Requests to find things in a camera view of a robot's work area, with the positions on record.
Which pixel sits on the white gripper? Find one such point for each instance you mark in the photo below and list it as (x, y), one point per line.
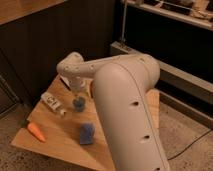
(77, 85)

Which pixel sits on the wooden countertop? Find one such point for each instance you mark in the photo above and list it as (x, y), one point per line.
(14, 9)

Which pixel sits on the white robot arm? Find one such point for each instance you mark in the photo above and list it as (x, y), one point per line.
(119, 88)

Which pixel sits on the white plastic bottle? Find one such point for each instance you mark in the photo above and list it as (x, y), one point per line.
(53, 103)

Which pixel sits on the blue ceramic cup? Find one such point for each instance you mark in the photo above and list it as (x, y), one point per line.
(79, 104)

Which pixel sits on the orange toy carrot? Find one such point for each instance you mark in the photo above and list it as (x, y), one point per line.
(34, 130)

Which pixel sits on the metal shelf rack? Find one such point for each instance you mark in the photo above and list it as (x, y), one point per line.
(184, 52)

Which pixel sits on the blue sponge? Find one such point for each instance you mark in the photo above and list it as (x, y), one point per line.
(87, 134)

